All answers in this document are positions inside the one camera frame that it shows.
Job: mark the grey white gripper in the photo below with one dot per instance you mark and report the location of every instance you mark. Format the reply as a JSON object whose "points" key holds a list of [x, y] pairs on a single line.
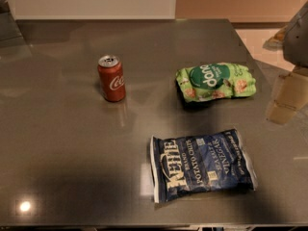
{"points": [[296, 42]]}

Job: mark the red coke can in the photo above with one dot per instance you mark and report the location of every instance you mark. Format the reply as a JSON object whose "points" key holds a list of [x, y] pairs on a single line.
{"points": [[111, 78]]}

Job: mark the green chip bag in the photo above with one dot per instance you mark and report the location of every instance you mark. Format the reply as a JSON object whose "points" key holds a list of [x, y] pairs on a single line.
{"points": [[215, 81]]}

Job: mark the blue Kettle chip bag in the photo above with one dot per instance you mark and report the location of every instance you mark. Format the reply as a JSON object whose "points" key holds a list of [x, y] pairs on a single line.
{"points": [[199, 164]]}

